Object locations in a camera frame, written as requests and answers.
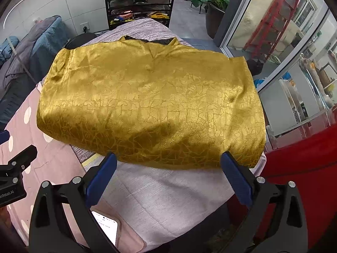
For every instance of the dark plant pot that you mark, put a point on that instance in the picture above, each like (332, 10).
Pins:
(213, 21)

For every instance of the black metal shelf cart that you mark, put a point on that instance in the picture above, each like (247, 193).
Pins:
(139, 1)

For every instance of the white wall socket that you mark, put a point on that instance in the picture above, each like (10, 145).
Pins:
(84, 27)

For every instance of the light blue padded garment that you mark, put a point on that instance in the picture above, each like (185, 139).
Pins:
(8, 48)

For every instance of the gold satin jacket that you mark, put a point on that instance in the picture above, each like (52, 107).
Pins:
(147, 97)

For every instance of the glass sliding door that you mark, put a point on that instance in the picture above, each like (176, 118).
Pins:
(237, 18)

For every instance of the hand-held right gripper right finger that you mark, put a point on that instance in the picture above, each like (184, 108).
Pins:
(237, 181)

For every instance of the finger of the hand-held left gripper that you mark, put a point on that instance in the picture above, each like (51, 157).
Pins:
(23, 158)
(4, 137)

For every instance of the black round stool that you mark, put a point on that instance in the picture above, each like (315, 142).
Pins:
(79, 40)

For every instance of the red ladder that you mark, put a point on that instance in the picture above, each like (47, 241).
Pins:
(276, 18)

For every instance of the pink polka dot blanket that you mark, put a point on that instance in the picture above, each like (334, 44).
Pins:
(52, 163)

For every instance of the red cloth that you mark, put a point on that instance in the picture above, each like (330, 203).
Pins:
(302, 168)

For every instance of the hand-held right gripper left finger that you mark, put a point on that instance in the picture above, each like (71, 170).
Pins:
(102, 181)

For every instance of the white smartphone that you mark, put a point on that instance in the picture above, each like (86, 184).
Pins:
(108, 224)

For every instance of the white arc lamp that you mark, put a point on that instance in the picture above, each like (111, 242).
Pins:
(18, 4)

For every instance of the grey padded garment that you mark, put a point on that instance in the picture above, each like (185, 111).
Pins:
(18, 68)

